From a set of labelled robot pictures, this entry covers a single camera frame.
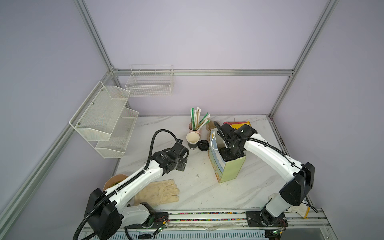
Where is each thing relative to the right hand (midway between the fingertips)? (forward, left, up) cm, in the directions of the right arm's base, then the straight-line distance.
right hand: (225, 159), depth 77 cm
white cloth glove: (-19, -40, -18) cm, 48 cm away
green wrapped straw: (+33, +18, -3) cm, 38 cm away
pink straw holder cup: (+27, +20, -8) cm, 34 cm away
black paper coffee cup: (+19, +18, -8) cm, 28 cm away
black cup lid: (-3, 0, +10) cm, 10 cm away
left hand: (+1, +29, -3) cm, 29 cm away
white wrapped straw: (+34, +17, -2) cm, 38 cm away
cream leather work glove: (-12, +37, -16) cm, 42 cm away
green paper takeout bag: (-6, +1, 0) cm, 6 cm away
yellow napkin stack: (+37, -15, -13) cm, 42 cm away
